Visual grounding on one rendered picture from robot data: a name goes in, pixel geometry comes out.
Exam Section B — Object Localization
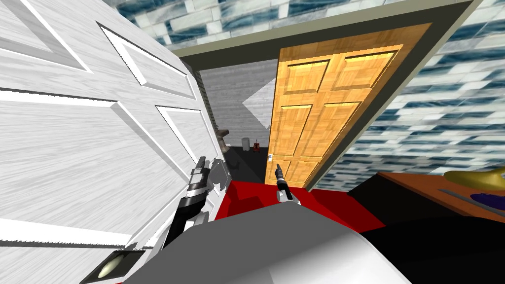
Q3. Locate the silver door handle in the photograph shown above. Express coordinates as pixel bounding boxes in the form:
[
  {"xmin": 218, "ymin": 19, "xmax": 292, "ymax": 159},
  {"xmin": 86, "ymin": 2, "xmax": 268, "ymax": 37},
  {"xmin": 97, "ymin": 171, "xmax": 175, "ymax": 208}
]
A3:
[{"xmin": 209, "ymin": 157, "xmax": 232, "ymax": 198}]

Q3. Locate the orange wooden door leaf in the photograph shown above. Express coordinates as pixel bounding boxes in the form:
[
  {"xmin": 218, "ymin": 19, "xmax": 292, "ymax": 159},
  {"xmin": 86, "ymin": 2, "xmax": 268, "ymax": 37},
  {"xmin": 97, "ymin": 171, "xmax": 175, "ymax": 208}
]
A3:
[{"xmin": 264, "ymin": 22, "xmax": 433, "ymax": 188}]

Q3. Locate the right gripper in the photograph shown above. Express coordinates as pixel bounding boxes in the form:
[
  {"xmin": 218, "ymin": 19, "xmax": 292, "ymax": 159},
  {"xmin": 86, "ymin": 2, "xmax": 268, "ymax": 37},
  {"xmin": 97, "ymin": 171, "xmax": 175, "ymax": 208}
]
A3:
[{"xmin": 276, "ymin": 176, "xmax": 294, "ymax": 200}]

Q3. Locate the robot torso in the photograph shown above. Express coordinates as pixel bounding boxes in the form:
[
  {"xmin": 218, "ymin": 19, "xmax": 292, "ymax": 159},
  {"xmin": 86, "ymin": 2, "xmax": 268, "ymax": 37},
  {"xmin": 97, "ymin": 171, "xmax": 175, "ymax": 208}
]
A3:
[{"xmin": 78, "ymin": 201, "xmax": 413, "ymax": 284}]

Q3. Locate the white panelled door leaf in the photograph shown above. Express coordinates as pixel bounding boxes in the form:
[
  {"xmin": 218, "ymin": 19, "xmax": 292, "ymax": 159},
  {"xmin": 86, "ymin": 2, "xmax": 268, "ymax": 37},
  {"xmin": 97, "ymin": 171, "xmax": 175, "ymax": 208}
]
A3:
[{"xmin": 0, "ymin": 0, "xmax": 232, "ymax": 284}]

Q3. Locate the brown wooden table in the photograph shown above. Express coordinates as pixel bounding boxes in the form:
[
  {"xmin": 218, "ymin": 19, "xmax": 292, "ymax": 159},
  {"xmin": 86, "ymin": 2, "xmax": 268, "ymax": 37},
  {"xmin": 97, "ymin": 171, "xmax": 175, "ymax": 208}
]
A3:
[{"xmin": 376, "ymin": 165, "xmax": 505, "ymax": 224}]

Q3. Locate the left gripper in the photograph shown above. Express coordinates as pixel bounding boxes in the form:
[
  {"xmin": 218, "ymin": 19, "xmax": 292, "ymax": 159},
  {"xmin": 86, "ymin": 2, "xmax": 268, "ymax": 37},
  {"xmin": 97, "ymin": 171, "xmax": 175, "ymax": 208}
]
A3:
[{"xmin": 185, "ymin": 167, "xmax": 210, "ymax": 199}]

